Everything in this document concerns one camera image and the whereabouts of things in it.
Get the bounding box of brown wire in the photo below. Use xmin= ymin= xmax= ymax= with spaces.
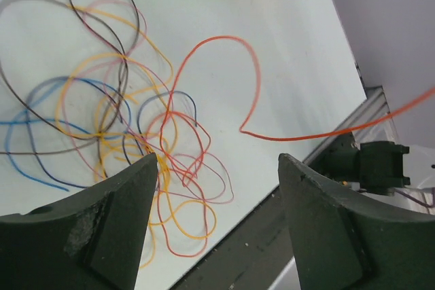
xmin=0 ymin=0 xmax=141 ymax=179

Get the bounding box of red wire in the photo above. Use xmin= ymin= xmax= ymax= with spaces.
xmin=145 ymin=111 xmax=211 ymax=257

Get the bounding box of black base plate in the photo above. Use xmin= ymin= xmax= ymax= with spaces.
xmin=171 ymin=187 xmax=293 ymax=290

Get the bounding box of yellow wire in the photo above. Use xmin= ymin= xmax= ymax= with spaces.
xmin=56 ymin=4 xmax=218 ymax=269

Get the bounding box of pink wire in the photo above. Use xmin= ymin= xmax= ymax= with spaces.
xmin=64 ymin=0 xmax=235 ymax=204

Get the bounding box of orange wire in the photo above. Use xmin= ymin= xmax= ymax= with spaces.
xmin=159 ymin=35 xmax=435 ymax=189

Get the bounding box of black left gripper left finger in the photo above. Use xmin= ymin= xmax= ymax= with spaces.
xmin=1 ymin=153 xmax=158 ymax=289

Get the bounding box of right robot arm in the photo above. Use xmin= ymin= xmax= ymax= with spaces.
xmin=314 ymin=133 xmax=434 ymax=215

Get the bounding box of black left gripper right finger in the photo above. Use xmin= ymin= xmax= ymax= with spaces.
xmin=278 ymin=153 xmax=434 ymax=289

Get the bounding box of light blue wire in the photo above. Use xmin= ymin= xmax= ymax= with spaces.
xmin=0 ymin=79 xmax=132 ymax=192

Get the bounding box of aluminium frame rail right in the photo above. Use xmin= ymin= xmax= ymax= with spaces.
xmin=302 ymin=87 xmax=399 ymax=165

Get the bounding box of dark blue wire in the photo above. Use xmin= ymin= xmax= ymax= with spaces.
xmin=25 ymin=77 xmax=198 ymax=189

